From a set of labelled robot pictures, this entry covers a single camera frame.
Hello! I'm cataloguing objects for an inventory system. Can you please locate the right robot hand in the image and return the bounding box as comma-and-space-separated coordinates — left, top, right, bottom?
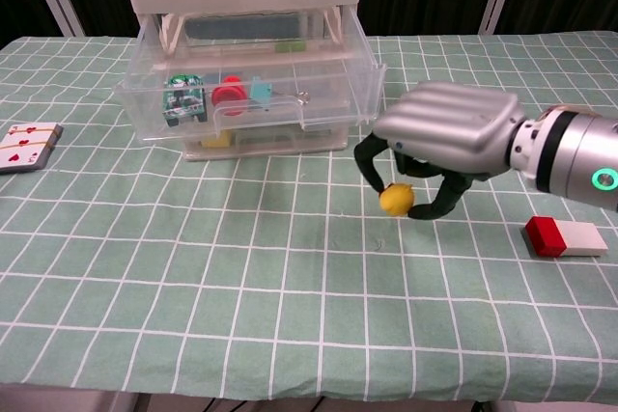
353, 81, 528, 222

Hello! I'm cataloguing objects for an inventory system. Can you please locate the small yellow lemon toy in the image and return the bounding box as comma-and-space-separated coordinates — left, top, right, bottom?
379, 181, 416, 217

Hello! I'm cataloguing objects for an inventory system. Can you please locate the clear plastic compartment box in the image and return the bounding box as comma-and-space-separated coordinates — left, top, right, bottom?
114, 7, 388, 144

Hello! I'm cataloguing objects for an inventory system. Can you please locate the red and white block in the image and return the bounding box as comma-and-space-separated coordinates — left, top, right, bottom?
524, 216, 609, 260

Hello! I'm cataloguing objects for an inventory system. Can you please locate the teal binder clip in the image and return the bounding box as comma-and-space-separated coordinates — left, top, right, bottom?
248, 75, 313, 110

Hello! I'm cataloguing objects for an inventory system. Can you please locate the red plastic cap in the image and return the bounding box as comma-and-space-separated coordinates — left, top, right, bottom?
211, 74, 248, 117

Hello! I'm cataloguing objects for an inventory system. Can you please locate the yellow block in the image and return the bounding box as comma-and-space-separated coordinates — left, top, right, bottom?
201, 133, 233, 150

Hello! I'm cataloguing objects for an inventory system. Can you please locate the green checked tablecloth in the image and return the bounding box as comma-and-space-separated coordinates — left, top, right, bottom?
0, 30, 618, 406

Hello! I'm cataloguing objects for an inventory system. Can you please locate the green circuit board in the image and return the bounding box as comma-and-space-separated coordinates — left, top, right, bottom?
161, 72, 210, 126

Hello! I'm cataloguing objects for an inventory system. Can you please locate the playing card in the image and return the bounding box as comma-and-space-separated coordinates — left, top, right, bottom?
0, 123, 65, 176

